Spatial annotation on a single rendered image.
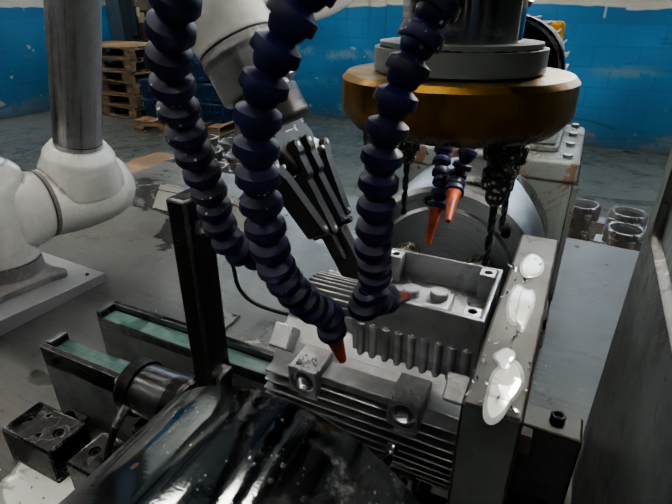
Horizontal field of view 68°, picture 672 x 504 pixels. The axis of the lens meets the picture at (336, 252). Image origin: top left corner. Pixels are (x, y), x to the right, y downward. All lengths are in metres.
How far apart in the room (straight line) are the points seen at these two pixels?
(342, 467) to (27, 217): 1.01
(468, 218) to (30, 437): 0.66
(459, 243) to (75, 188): 0.86
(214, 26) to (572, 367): 0.80
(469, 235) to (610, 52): 5.38
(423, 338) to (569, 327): 0.68
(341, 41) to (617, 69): 3.16
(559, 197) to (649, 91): 5.18
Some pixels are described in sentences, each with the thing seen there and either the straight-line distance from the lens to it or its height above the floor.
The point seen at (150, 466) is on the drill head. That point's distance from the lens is 0.31.
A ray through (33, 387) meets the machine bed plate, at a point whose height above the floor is 0.80.
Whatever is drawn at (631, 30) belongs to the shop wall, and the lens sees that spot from 5.99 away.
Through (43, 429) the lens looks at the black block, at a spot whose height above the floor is 0.86.
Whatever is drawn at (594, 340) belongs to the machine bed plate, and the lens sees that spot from 1.09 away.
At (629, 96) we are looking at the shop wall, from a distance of 6.05.
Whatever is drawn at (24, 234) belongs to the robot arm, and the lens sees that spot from 1.22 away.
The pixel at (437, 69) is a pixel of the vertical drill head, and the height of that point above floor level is 1.34.
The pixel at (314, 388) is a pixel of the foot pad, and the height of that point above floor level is 1.06.
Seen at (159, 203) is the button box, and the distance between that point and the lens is 0.96.
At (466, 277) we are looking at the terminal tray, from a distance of 0.53.
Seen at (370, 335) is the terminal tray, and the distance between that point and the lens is 0.47.
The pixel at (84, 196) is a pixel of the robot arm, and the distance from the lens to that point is 1.25.
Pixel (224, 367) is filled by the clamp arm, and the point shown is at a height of 1.08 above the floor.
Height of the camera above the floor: 1.38
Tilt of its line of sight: 27 degrees down
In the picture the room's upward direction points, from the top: straight up
